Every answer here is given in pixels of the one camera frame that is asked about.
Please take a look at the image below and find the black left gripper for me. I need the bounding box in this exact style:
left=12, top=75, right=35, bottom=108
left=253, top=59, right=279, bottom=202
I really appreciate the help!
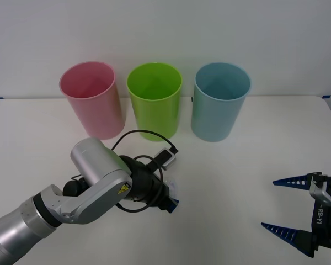
left=150, top=174, right=180, bottom=214

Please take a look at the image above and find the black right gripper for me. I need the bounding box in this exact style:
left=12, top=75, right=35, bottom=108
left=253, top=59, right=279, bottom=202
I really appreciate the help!
left=260, top=171, right=331, bottom=259

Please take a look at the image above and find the paper ball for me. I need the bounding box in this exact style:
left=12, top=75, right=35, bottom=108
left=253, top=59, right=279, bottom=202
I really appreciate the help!
left=165, top=178, right=180, bottom=202

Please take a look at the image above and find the pink plastic bin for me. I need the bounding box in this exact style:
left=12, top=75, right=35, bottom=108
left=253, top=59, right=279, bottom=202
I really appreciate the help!
left=58, top=61, right=127, bottom=141

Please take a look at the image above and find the pale blue plastic bin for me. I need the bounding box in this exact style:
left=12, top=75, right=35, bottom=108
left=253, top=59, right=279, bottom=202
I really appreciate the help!
left=190, top=62, right=252, bottom=143

